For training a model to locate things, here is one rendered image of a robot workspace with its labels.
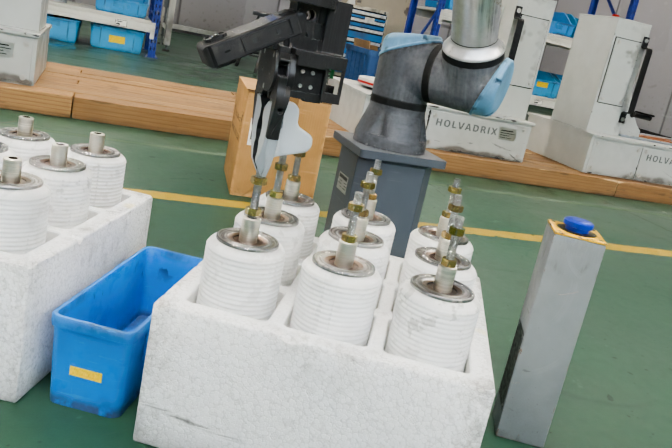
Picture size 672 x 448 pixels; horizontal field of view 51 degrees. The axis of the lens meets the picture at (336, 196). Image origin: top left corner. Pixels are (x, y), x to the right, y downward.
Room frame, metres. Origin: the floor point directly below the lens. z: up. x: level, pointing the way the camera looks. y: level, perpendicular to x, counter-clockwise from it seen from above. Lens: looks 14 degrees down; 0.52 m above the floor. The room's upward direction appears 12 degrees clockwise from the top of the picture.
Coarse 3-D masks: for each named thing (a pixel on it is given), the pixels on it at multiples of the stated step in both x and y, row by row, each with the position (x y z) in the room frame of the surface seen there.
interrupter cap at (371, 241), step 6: (330, 228) 0.92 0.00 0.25; (336, 228) 0.93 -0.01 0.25; (342, 228) 0.94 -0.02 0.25; (330, 234) 0.90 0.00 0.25; (336, 234) 0.90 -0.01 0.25; (366, 234) 0.93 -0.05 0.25; (372, 234) 0.94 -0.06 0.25; (336, 240) 0.88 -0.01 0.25; (366, 240) 0.91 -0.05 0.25; (372, 240) 0.91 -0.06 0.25; (378, 240) 0.91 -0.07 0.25; (360, 246) 0.87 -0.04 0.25; (366, 246) 0.88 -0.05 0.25; (372, 246) 0.88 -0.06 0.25; (378, 246) 0.89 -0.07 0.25
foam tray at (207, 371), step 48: (192, 288) 0.80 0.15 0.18; (288, 288) 0.86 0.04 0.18; (384, 288) 0.94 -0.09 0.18; (480, 288) 1.03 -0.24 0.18; (192, 336) 0.73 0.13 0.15; (240, 336) 0.73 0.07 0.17; (288, 336) 0.73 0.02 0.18; (384, 336) 0.78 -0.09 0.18; (480, 336) 0.84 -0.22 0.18; (144, 384) 0.74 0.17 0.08; (192, 384) 0.73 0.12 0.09; (240, 384) 0.73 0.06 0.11; (288, 384) 0.72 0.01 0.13; (336, 384) 0.71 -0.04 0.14; (384, 384) 0.71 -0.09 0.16; (432, 384) 0.70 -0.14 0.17; (480, 384) 0.71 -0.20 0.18; (144, 432) 0.74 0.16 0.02; (192, 432) 0.73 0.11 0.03; (240, 432) 0.72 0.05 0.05; (288, 432) 0.72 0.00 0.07; (336, 432) 0.71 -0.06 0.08; (384, 432) 0.71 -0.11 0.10; (432, 432) 0.70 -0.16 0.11; (480, 432) 0.70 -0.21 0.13
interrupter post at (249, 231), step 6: (246, 216) 0.80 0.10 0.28; (246, 222) 0.80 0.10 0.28; (252, 222) 0.80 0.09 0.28; (258, 222) 0.80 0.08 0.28; (246, 228) 0.80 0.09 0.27; (252, 228) 0.80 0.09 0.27; (258, 228) 0.80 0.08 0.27; (240, 234) 0.80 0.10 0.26; (246, 234) 0.80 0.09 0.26; (252, 234) 0.80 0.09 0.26; (240, 240) 0.80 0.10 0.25; (246, 240) 0.80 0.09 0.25; (252, 240) 0.80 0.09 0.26
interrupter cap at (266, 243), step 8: (224, 232) 0.81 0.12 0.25; (232, 232) 0.82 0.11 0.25; (224, 240) 0.78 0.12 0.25; (232, 240) 0.79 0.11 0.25; (264, 240) 0.82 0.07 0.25; (272, 240) 0.82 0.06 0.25; (240, 248) 0.77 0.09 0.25; (248, 248) 0.77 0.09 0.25; (256, 248) 0.77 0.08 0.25; (264, 248) 0.78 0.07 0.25; (272, 248) 0.79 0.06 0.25
